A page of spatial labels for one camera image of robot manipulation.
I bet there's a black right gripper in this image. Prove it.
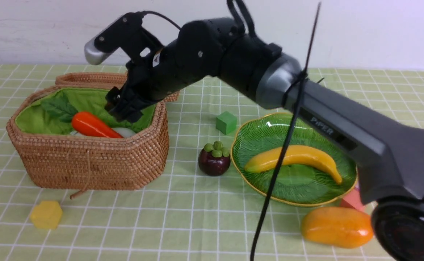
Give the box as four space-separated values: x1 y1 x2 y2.
104 36 212 123

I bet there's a white radish toy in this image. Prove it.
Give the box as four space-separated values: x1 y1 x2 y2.
69 127 137 138

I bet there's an orange carrot toy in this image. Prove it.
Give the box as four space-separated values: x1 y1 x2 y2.
40 95 124 139

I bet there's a dark purple mangosteen toy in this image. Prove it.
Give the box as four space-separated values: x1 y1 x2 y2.
198 141 231 177

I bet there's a yellow banana toy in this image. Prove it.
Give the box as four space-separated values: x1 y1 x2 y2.
244 145 343 185

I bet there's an orange mango toy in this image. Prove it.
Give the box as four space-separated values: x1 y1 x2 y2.
300 207 374 248

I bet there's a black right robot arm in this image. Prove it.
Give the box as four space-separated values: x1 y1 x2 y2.
85 12 424 261

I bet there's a woven wicker basket green lining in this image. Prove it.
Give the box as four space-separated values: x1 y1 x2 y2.
6 85 170 191

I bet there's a green cube block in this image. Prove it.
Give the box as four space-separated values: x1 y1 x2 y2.
215 111 237 135

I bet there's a green checkered tablecloth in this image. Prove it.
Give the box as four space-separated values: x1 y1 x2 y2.
0 65 269 261

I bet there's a yellow hexagonal block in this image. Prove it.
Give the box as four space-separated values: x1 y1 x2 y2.
30 200 63 230

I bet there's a green leaf-shaped glass plate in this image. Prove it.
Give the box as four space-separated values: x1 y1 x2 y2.
230 113 358 207

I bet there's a salmon pink cube block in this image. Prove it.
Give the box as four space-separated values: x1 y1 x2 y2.
339 188 365 211

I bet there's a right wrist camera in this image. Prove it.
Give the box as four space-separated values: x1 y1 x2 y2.
84 11 163 66

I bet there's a black camera cable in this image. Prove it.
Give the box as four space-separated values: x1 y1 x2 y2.
139 0 322 261

